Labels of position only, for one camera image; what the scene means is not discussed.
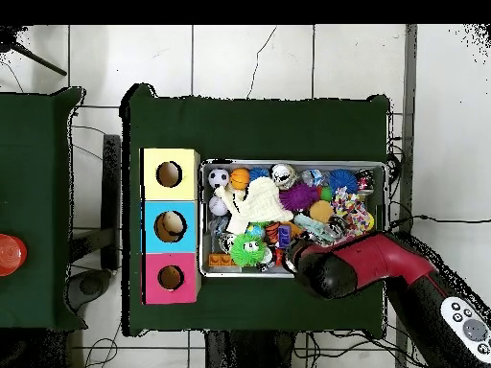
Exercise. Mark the purple spiky ball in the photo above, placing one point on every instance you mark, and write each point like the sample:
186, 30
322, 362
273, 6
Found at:
299, 196

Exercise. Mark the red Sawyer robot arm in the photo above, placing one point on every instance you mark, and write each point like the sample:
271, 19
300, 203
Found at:
368, 264

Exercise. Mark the green cloth side table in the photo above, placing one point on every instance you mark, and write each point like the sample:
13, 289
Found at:
38, 153

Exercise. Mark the blue spiky ball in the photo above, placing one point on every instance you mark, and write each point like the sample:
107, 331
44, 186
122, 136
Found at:
343, 181

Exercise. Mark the orange toy block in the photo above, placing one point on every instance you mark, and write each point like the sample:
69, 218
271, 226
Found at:
220, 260

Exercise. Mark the black tripod leg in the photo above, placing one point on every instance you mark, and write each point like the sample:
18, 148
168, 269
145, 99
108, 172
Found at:
38, 60

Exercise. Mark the clear mesh bin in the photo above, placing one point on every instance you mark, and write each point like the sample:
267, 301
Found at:
203, 230

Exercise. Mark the wooden box with three holes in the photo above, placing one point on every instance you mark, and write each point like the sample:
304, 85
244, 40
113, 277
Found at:
149, 230

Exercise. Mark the green fuzzy toy with eyes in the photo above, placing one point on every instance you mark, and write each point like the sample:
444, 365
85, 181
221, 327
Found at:
247, 251

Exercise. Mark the small soccer ball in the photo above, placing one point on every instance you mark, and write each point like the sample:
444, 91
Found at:
219, 178

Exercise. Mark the colourful patterned cloth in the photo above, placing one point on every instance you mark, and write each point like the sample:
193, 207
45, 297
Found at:
351, 211

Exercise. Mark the small orange basketball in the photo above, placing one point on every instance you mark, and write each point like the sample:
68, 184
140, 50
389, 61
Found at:
240, 179

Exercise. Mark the cream knitted cloth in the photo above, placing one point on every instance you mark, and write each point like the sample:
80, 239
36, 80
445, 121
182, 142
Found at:
257, 203

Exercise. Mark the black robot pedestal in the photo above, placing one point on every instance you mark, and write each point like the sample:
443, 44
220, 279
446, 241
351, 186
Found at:
253, 353

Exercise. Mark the red round container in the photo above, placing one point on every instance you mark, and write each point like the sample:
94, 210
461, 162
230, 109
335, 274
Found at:
11, 254

